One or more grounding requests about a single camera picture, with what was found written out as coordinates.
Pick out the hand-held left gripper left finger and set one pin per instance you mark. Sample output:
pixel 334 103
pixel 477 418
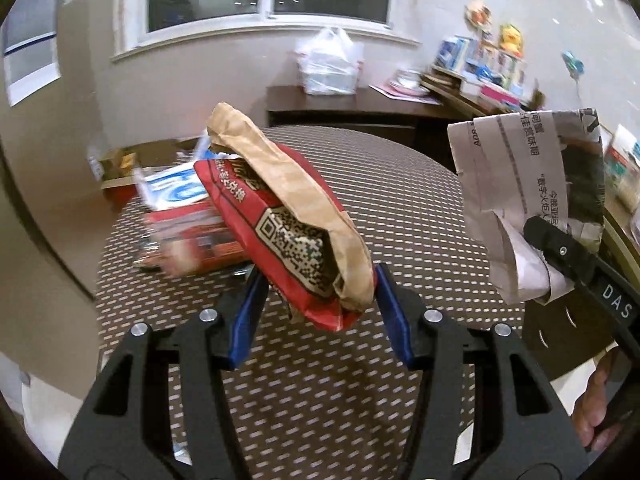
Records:
pixel 247 320

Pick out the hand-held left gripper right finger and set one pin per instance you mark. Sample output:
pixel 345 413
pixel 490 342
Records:
pixel 395 320

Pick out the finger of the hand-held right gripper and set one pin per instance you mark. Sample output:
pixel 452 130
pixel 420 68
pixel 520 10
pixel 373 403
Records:
pixel 560 250

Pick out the printed paper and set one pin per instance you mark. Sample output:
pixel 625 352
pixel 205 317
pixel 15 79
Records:
pixel 500 175

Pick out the red and brown paper bag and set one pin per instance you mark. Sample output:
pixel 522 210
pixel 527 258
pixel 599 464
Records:
pixel 280 210

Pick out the person's right hand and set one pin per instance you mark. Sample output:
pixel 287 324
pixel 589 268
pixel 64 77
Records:
pixel 590 400

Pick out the red box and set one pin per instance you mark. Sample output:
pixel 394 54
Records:
pixel 200 245

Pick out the white green box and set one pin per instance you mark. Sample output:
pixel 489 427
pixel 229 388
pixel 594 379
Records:
pixel 622 165

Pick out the round table with patterned cloth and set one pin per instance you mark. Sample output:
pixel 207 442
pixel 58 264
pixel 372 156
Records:
pixel 400 200

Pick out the flattened blue white box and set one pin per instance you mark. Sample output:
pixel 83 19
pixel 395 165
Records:
pixel 172 191

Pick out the wooden shelf unit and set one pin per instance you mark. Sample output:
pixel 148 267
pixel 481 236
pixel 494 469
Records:
pixel 450 92

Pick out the row of colourful boxes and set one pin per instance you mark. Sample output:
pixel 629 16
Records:
pixel 480 62

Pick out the yellow toy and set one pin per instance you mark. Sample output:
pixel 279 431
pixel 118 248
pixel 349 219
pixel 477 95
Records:
pixel 511 39

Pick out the dark wooden sideboard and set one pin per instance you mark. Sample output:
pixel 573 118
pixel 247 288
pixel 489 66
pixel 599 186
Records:
pixel 340 105

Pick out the white plate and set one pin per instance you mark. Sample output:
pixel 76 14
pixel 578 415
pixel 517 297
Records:
pixel 409 82

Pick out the pink mat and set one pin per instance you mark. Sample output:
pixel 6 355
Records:
pixel 387 92

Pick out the white plastic bag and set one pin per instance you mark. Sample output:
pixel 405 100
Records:
pixel 327 65

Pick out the blue wall hook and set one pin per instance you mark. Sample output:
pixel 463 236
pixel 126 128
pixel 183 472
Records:
pixel 573 64

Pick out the colourful wall decoration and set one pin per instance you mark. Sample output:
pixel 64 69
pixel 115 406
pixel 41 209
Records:
pixel 479 15

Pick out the white blue wall poster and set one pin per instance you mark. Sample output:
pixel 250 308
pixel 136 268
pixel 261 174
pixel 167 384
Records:
pixel 30 60

